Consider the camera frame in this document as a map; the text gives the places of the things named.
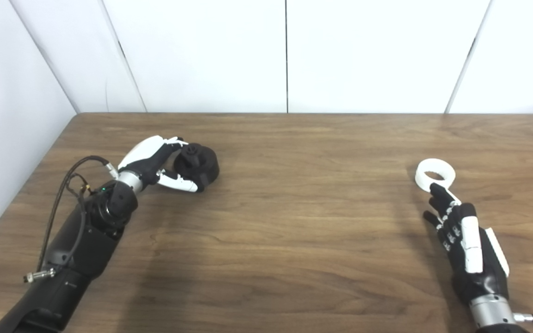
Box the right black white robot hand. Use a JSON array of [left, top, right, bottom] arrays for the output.
[[423, 182, 510, 306]]

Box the round black plastic part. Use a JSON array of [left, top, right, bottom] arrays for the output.
[[174, 143, 220, 188]]

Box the thin left arm wire bundle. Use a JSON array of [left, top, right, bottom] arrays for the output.
[[65, 173, 92, 259]]

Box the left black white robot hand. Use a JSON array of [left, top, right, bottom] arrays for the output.
[[118, 135, 205, 193]]

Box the white toothed plastic ring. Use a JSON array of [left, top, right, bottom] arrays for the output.
[[415, 158, 456, 190]]

